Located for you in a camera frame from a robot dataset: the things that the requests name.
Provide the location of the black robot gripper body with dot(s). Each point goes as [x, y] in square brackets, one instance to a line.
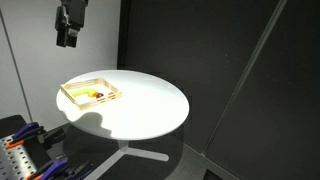
[70, 16]

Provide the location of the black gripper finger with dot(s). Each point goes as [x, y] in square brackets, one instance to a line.
[61, 38]
[72, 41]

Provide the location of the yellow banana plush toy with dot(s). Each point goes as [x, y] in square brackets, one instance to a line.
[89, 92]

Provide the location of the dark red plush fruit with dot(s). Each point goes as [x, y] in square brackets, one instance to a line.
[99, 95]

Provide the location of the light wooden tray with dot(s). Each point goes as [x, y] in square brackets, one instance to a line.
[84, 102]

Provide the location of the purple clamp upper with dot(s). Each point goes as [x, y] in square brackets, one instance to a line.
[27, 132]

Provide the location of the purple clamp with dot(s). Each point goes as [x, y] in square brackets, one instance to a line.
[27, 132]
[59, 169]

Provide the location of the white round table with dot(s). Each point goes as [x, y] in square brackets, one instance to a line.
[149, 107]

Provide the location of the purple clamp lower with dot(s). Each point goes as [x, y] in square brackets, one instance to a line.
[59, 169]

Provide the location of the perforated metal plate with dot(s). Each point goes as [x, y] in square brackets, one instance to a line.
[15, 163]

